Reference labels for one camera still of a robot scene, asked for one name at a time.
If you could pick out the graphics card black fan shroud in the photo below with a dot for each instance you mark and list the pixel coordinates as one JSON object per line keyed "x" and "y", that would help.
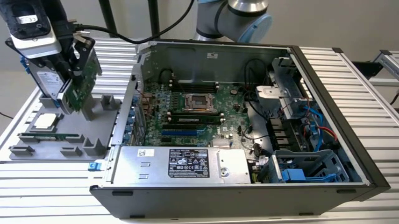
{"x": 81, "y": 93}

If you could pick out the blue case latch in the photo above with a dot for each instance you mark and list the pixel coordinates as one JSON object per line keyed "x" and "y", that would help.
{"x": 93, "y": 166}

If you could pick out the silver metal drive bay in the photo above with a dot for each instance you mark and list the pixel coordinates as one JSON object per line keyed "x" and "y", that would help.
{"x": 272, "y": 91}

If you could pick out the open black PC case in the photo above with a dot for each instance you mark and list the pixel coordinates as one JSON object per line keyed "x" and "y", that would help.
{"x": 218, "y": 203}

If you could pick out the neighbouring metal slat table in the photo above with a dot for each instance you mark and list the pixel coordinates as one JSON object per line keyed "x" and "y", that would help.
{"x": 390, "y": 60}

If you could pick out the blue plastic disk carrier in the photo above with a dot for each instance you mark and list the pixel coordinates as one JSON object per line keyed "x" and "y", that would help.
{"x": 293, "y": 175}

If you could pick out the small silver heat sink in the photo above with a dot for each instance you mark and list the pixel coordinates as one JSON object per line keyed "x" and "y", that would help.
{"x": 222, "y": 142}

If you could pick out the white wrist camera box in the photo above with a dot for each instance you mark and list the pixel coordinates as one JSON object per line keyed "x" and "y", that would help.
{"x": 34, "y": 46}

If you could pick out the silver CPU chip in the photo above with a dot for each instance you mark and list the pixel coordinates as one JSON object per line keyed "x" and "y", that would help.
{"x": 44, "y": 121}

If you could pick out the round coin battery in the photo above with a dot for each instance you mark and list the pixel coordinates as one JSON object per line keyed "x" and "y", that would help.
{"x": 234, "y": 91}

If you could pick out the green motherboard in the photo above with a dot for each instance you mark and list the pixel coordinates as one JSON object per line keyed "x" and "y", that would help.
{"x": 230, "y": 109}

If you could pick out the black expansion slot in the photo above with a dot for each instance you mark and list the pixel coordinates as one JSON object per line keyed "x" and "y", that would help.
{"x": 181, "y": 126}

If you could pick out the CPU socket metal frame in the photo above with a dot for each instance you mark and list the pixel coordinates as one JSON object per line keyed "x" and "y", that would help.
{"x": 200, "y": 101}

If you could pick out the hard disk blue carrier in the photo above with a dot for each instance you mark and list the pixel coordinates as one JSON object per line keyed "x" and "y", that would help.
{"x": 48, "y": 79}

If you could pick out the grey plastic parts rack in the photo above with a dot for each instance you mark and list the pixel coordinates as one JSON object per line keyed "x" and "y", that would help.
{"x": 73, "y": 126}

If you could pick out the blue expansion slot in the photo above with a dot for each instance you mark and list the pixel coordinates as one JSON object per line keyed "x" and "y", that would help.
{"x": 181, "y": 133}

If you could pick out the black stand pole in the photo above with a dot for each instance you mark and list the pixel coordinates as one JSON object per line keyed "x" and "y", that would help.
{"x": 154, "y": 14}
{"x": 109, "y": 14}

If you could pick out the grey metal disk cage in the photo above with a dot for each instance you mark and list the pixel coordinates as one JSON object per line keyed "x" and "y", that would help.
{"x": 312, "y": 155}

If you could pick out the silver power supply unit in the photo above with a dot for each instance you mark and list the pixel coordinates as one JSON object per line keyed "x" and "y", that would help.
{"x": 146, "y": 172}

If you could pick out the black table bracket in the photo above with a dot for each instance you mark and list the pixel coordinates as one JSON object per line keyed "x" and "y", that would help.
{"x": 369, "y": 68}

